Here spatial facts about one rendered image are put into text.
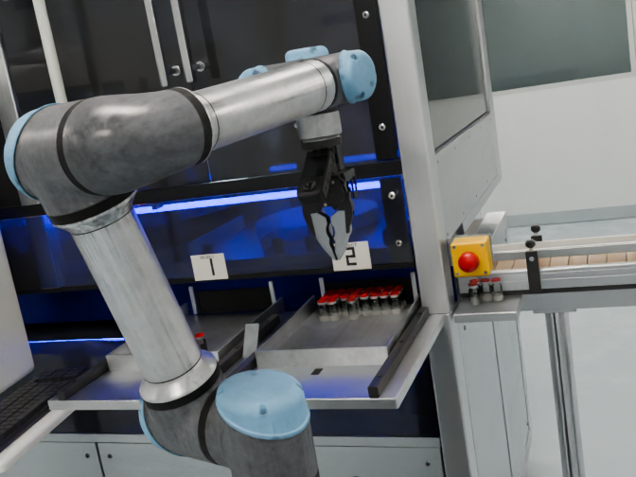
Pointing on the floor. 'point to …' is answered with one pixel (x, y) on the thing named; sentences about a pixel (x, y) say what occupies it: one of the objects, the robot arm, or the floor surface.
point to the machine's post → (428, 230)
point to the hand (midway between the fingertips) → (335, 254)
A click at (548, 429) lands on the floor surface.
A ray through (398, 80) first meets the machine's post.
